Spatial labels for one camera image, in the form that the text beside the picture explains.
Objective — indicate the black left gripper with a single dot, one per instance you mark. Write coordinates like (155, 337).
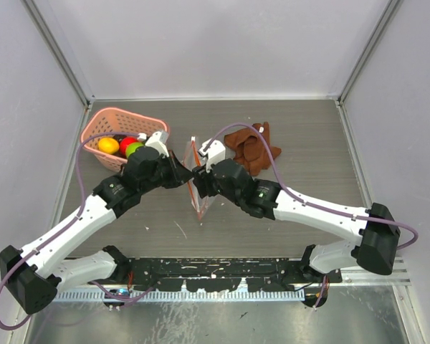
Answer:
(179, 173)

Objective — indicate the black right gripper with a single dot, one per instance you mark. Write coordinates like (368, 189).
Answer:
(203, 181)

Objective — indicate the clear zip top bag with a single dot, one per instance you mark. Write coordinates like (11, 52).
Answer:
(192, 160)

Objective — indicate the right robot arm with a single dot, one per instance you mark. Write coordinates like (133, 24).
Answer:
(368, 237)

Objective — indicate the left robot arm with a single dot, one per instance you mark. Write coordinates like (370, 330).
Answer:
(38, 271)

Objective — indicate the brown cloth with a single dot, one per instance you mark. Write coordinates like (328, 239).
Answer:
(249, 150)

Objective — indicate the light green apple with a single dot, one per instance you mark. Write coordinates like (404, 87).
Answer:
(132, 147)

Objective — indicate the red tomato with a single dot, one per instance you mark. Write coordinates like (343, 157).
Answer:
(125, 142)

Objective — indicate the orange yellow fruit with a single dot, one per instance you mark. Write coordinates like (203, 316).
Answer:
(108, 145)

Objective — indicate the pink plastic basket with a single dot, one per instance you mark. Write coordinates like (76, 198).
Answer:
(109, 120)

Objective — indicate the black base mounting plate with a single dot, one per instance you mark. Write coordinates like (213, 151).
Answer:
(223, 274)

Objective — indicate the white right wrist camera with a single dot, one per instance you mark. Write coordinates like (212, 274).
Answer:
(212, 152)

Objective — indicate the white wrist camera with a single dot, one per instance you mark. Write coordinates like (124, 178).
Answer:
(157, 140)
(212, 152)

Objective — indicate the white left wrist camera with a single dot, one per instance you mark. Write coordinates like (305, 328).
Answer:
(157, 140)

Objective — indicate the white slotted cable duct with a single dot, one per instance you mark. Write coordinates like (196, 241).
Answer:
(91, 294)

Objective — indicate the aluminium frame rail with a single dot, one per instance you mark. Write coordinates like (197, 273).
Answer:
(360, 276)

